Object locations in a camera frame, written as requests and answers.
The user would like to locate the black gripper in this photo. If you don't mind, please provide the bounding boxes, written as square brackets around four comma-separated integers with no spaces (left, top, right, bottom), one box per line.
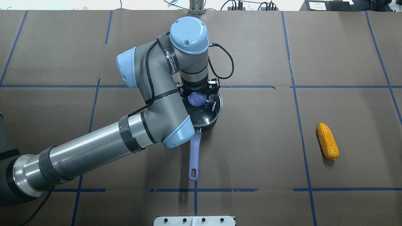
[183,79,209,94]

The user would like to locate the glass pot lid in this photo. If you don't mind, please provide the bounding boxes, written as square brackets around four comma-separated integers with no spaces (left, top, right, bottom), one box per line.
[181,92,223,128]

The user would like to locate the yellow toy corn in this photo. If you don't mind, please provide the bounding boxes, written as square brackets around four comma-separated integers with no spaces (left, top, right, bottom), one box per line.
[317,123,340,161]

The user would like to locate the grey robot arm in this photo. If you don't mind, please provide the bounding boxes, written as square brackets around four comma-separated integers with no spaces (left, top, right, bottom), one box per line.
[1,17,210,206]

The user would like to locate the dark blue saucepan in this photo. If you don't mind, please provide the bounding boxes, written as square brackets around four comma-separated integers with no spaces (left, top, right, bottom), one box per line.
[185,89,223,182]

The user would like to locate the white mounting pillar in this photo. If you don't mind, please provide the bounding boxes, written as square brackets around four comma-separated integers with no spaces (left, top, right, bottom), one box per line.
[153,216,237,226]

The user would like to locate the black camera cable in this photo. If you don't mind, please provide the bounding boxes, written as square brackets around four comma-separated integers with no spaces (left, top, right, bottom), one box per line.
[208,43,235,79]

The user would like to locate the aluminium frame post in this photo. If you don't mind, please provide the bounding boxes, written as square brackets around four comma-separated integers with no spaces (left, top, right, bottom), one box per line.
[188,0,205,15]

